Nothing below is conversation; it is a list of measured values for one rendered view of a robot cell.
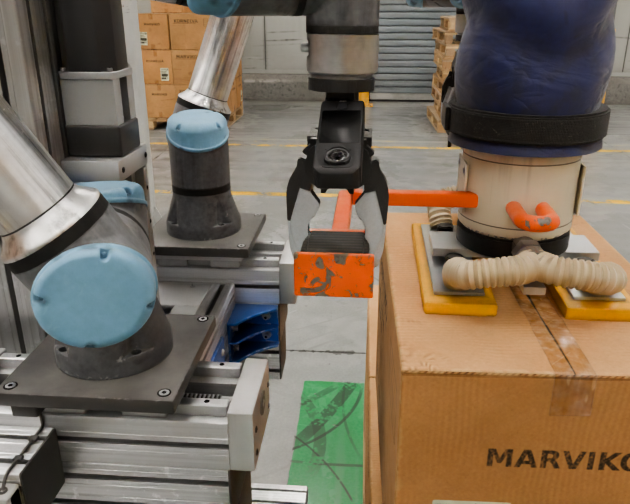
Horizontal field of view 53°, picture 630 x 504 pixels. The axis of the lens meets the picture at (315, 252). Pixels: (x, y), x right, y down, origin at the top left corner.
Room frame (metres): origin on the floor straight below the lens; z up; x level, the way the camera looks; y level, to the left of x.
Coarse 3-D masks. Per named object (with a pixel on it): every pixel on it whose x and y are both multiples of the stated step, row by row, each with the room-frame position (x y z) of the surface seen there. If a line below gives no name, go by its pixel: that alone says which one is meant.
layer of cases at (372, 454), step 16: (368, 304) 1.90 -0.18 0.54; (368, 320) 1.79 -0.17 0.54; (368, 336) 1.71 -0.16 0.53; (368, 352) 1.63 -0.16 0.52; (368, 368) 1.56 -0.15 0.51; (368, 384) 1.49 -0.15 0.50; (368, 400) 1.43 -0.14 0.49; (368, 416) 1.37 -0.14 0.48; (368, 432) 1.31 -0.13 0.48; (368, 448) 1.26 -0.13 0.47; (368, 464) 1.21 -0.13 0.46; (368, 480) 1.16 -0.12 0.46; (368, 496) 1.12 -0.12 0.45
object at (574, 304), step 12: (552, 288) 0.85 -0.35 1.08; (564, 288) 0.83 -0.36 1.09; (564, 300) 0.80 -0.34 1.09; (576, 300) 0.79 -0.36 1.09; (588, 300) 0.79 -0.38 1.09; (600, 300) 0.79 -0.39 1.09; (612, 300) 0.79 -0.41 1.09; (624, 300) 0.79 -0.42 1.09; (564, 312) 0.78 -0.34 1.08; (576, 312) 0.77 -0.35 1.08; (588, 312) 0.77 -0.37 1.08; (600, 312) 0.77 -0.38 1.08; (612, 312) 0.77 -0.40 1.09; (624, 312) 0.77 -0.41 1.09
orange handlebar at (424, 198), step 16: (400, 192) 0.91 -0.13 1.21; (416, 192) 0.91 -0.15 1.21; (432, 192) 0.91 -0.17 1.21; (448, 192) 0.91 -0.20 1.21; (464, 192) 0.91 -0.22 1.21; (336, 208) 0.84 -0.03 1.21; (512, 208) 0.84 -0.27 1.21; (544, 208) 0.84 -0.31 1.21; (336, 224) 0.77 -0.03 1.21; (528, 224) 0.79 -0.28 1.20; (544, 224) 0.79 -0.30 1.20
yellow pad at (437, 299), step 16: (416, 224) 1.11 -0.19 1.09; (448, 224) 1.03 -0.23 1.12; (416, 240) 1.03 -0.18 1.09; (416, 256) 0.97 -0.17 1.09; (432, 256) 0.94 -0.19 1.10; (448, 256) 0.88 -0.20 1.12; (432, 272) 0.88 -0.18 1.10; (432, 288) 0.83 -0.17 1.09; (432, 304) 0.79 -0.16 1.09; (448, 304) 0.79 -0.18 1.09; (464, 304) 0.79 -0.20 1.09; (480, 304) 0.78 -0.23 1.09; (496, 304) 0.78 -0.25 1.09
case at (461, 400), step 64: (384, 256) 1.08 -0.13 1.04; (384, 320) 1.00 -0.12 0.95; (448, 320) 0.77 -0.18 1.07; (512, 320) 0.77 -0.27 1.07; (576, 320) 0.77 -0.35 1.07; (384, 384) 0.93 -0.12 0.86; (448, 384) 0.65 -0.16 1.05; (512, 384) 0.64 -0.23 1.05; (576, 384) 0.64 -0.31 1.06; (384, 448) 0.87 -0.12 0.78; (448, 448) 0.65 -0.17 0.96; (512, 448) 0.64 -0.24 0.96; (576, 448) 0.64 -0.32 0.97
